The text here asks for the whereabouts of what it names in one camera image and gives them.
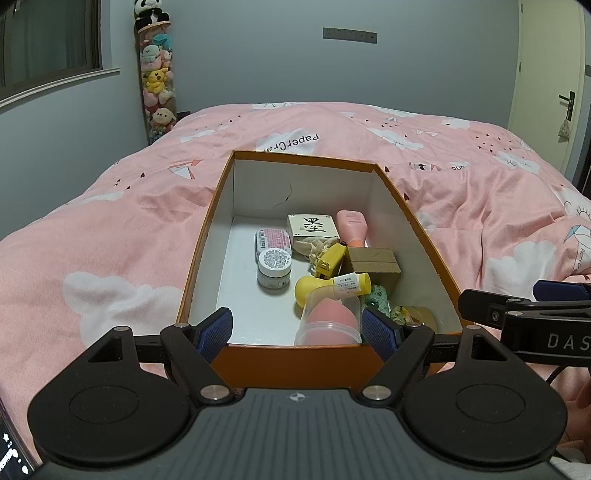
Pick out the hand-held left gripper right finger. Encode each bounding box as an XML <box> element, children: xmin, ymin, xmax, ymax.
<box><xmin>360</xmin><ymin>307</ymin><xmax>527</xmax><ymax>403</ymax></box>

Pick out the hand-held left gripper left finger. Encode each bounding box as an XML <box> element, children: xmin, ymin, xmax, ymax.
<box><xmin>69</xmin><ymin>307</ymin><xmax>236</xmax><ymax>404</ymax></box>

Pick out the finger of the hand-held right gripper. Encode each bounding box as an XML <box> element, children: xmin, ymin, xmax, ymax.
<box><xmin>458</xmin><ymin>289</ymin><xmax>591</xmax><ymax>329</ymax></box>
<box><xmin>533</xmin><ymin>279</ymin><xmax>591</xmax><ymax>302</ymax></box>

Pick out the clear cup with pink sponge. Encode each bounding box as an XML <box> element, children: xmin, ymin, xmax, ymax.
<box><xmin>294</xmin><ymin>285</ymin><xmax>363</xmax><ymax>347</ymax></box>

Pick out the brown cube box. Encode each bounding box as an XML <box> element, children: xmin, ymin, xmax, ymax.
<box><xmin>347</xmin><ymin>247</ymin><xmax>402</xmax><ymax>289</ymax></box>

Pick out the orange cardboard box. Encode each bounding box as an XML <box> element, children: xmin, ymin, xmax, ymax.
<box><xmin>175</xmin><ymin>150</ymin><xmax>474</xmax><ymax>391</ymax></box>

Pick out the yellow bottle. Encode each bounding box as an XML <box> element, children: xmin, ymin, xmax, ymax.
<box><xmin>294</xmin><ymin>272</ymin><xmax>372</xmax><ymax>308</ymax></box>

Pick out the yellow clip toy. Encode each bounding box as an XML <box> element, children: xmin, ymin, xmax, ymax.
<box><xmin>314</xmin><ymin>243</ymin><xmax>348</xmax><ymax>279</ymax></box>

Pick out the white round jar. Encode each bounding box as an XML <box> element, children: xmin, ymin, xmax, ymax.
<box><xmin>256</xmin><ymin>248</ymin><xmax>294</xmax><ymax>292</ymax></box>

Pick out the small pink tin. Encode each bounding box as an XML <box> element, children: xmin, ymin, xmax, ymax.
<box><xmin>253</xmin><ymin>227</ymin><xmax>293</xmax><ymax>259</ymax></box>

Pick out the pink bottle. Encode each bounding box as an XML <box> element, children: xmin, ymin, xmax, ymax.
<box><xmin>335</xmin><ymin>210</ymin><xmax>369</xmax><ymax>248</ymax></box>

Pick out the white box with black characters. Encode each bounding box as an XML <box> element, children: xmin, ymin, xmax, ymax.
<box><xmin>286</xmin><ymin>213</ymin><xmax>341</xmax><ymax>257</ymax></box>

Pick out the dark wardrobe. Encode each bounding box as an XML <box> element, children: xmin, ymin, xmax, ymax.
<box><xmin>573</xmin><ymin>138</ymin><xmax>591</xmax><ymax>195</ymax></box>

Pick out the pink printed blanket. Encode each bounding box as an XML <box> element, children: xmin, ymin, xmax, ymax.
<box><xmin>0</xmin><ymin>102</ymin><xmax>591</xmax><ymax>462</ymax></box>

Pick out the cream door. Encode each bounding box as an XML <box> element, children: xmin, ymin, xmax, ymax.
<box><xmin>508</xmin><ymin>0</ymin><xmax>591</xmax><ymax>178</ymax></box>

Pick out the clear tube of plush toys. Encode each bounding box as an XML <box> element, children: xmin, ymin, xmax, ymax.
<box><xmin>137</xmin><ymin>21</ymin><xmax>178</xmax><ymax>145</ymax></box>

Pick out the panda plush toy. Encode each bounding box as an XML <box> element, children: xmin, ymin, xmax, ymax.
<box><xmin>134</xmin><ymin>0</ymin><xmax>171</xmax><ymax>28</ymax></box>

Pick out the window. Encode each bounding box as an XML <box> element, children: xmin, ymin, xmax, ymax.
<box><xmin>0</xmin><ymin>0</ymin><xmax>122</xmax><ymax>109</ymax></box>

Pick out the black door handle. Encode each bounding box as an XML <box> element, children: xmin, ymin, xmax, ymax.
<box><xmin>558</xmin><ymin>91</ymin><xmax>578</xmax><ymax>121</ymax></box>

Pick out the grey wall outlet strip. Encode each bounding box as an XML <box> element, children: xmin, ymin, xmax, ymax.
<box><xmin>322</xmin><ymin>27</ymin><xmax>378</xmax><ymax>44</ymax></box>

